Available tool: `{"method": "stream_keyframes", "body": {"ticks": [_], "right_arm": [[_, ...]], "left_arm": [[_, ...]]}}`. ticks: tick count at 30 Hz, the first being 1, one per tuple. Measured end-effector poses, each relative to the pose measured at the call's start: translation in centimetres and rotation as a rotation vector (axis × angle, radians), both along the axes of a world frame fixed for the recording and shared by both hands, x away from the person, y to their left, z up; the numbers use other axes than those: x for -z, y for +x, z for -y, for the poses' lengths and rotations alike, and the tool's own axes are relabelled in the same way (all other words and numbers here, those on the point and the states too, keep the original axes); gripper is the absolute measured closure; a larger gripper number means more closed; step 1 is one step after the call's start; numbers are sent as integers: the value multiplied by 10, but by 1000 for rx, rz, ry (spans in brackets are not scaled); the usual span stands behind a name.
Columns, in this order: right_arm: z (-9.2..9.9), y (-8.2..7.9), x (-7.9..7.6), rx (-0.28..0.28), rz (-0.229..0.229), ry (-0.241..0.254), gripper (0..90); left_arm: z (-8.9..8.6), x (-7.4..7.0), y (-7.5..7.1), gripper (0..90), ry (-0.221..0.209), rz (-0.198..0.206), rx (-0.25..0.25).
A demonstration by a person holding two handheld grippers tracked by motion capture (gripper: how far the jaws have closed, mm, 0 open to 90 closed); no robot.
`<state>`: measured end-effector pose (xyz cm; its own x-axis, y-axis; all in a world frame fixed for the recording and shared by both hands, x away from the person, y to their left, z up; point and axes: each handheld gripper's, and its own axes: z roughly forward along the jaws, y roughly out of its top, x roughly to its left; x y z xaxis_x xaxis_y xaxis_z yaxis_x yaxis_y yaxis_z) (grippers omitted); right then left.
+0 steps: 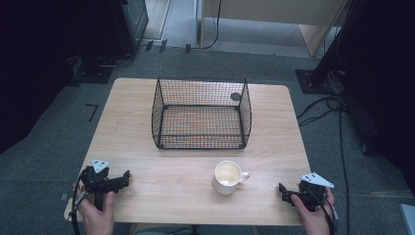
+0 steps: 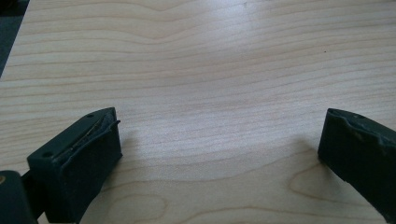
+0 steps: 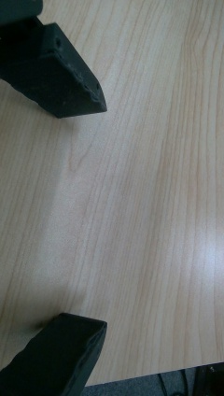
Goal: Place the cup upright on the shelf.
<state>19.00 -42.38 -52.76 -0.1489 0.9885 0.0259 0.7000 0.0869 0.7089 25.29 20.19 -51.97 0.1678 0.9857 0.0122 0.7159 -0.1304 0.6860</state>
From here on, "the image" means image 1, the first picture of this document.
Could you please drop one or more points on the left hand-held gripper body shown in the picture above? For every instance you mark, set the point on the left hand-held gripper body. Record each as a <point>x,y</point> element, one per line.
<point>96,182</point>

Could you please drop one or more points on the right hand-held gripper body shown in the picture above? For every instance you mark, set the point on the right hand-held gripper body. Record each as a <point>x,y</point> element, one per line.
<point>313,192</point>

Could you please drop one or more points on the person's right hand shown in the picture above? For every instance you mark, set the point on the person's right hand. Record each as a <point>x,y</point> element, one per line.
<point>312,220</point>

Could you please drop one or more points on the person's left hand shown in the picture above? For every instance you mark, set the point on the person's left hand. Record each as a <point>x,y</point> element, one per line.
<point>96,216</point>

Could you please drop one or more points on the white cup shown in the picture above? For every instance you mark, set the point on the white cup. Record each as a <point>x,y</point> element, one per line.
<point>227,178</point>

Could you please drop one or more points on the white box corner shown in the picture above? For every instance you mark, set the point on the white box corner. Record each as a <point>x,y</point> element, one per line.
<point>409,220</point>

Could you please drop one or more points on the dark curtain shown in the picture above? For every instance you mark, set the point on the dark curtain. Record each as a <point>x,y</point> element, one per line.
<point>36,65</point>
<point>385,84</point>

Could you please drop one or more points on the black metal stand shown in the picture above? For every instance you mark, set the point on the black metal stand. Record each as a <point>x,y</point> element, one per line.
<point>332,45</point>

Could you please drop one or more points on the black cabinet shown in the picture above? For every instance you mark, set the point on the black cabinet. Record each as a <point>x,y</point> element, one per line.
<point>130,26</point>

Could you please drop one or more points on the light wooden furniture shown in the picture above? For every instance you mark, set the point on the light wooden furniture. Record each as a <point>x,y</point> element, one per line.
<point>277,16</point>

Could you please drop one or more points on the black stand base plate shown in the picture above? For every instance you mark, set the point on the black stand base plate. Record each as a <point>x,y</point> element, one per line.
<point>93,73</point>
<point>318,81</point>

